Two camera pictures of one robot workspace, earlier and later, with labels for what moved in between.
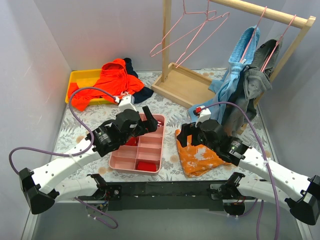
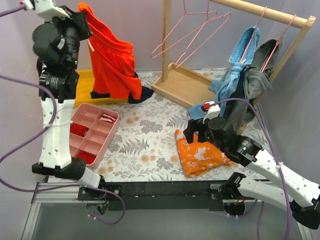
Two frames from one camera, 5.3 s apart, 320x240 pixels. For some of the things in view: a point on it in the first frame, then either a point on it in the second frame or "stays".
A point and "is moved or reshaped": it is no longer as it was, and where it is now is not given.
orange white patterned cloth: x=197 y=160 stays
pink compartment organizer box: x=142 y=153 → x=92 y=130
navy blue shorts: x=143 y=93 → x=146 y=93
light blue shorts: x=242 y=53 stays
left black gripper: x=145 y=122 → x=81 y=22
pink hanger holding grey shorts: x=274 y=48 stays
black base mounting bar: x=162 y=196 stays
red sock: x=132 y=141 → x=78 y=129
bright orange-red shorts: x=113 y=78 is moved or reshaped
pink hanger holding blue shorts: x=253 y=36 stays
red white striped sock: x=160 y=123 → x=107 y=118
